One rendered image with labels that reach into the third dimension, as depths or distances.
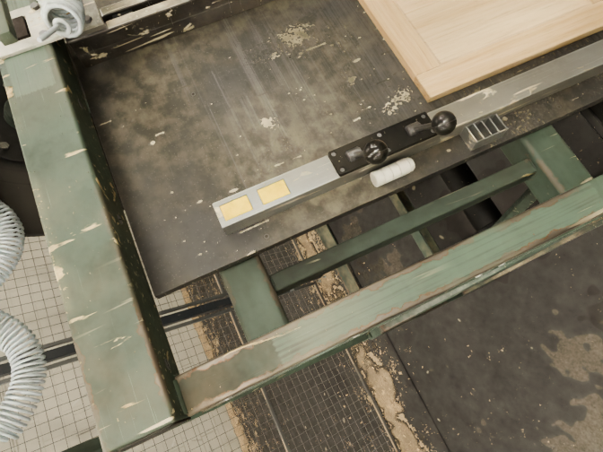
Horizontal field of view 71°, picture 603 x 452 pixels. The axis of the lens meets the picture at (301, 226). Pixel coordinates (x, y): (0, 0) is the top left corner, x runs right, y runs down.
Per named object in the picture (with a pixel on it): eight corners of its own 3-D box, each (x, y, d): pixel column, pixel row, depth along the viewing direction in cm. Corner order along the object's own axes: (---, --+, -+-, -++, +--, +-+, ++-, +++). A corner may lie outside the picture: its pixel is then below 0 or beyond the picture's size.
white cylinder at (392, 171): (376, 190, 77) (414, 173, 78) (378, 183, 74) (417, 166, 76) (368, 177, 78) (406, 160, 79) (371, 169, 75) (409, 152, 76)
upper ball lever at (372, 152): (364, 160, 76) (396, 159, 63) (345, 169, 75) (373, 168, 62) (357, 141, 75) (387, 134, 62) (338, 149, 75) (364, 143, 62)
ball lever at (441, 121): (423, 135, 77) (465, 128, 64) (405, 143, 77) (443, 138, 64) (416, 116, 77) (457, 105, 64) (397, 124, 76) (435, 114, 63)
